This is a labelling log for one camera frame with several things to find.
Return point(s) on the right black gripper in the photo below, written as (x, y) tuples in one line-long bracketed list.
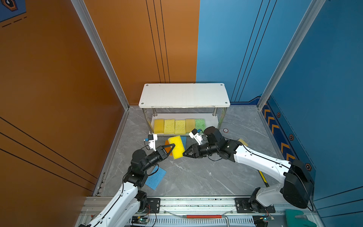
[(193, 148)]

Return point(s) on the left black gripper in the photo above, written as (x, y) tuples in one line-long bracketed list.
[(160, 152)]

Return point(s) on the light yellow sponge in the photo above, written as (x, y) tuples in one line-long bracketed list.
[(180, 127), (169, 126)]

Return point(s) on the thick yellow sponge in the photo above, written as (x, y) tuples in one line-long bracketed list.
[(159, 126)]

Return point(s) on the dark yellow sponge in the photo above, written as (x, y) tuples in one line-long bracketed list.
[(190, 125)]

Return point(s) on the green sponge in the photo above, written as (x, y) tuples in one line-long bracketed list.
[(200, 124)]

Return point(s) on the white two-tier shelf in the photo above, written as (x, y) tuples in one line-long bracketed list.
[(159, 99)]

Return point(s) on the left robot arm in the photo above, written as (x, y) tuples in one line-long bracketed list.
[(130, 199)]

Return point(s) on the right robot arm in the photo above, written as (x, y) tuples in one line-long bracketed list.
[(295, 183)]

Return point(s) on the orange sponge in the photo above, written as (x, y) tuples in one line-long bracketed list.
[(169, 147)]

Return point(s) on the small blue sponge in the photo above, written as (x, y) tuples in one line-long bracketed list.
[(184, 140)]

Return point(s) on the large blue sponge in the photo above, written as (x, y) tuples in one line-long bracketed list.
[(155, 178)]

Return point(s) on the tan yellow sponge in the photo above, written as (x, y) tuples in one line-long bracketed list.
[(243, 142)]

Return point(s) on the yellow black caliper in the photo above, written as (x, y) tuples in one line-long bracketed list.
[(263, 178)]

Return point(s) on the left circuit board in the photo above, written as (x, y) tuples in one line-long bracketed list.
[(139, 220)]

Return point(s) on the circuit board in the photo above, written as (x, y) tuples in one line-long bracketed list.
[(139, 220), (266, 219)]

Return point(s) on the right circuit board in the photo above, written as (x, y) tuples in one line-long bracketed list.
[(266, 219)]

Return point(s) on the green glove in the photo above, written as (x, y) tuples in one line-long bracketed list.
[(293, 221)]

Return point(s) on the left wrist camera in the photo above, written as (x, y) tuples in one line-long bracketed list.
[(150, 142)]

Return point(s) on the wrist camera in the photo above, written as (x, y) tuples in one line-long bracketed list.
[(150, 142), (195, 134)]

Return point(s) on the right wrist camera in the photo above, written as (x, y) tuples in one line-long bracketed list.
[(195, 134)]

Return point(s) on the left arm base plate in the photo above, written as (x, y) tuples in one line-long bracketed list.
[(151, 203)]

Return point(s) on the red handled tool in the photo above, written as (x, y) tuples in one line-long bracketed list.
[(203, 216)]

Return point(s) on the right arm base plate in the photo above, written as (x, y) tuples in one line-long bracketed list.
[(244, 205)]

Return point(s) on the left aluminium frame post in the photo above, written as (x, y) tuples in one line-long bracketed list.
[(88, 24)]

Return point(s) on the aluminium frame post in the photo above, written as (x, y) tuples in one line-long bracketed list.
[(299, 35), (88, 24)]

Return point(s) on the right aluminium frame post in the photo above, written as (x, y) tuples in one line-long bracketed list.
[(299, 35)]

